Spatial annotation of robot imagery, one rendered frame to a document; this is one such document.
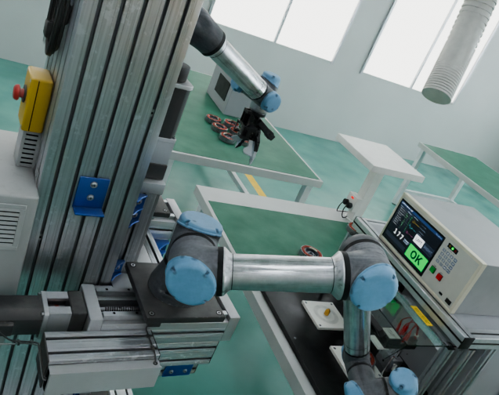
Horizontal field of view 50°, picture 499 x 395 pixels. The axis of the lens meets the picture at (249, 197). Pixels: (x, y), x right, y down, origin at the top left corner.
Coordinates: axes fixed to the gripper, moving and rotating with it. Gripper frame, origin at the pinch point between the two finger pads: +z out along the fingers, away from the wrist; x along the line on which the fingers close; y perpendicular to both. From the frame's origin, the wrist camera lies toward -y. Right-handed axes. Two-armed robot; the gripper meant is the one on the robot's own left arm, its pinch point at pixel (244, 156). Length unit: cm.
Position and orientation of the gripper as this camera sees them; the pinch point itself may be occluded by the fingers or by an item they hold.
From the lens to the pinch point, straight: 218.6
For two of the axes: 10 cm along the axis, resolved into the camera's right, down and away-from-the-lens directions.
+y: -8.4, -1.1, -5.3
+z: -3.6, 8.4, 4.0
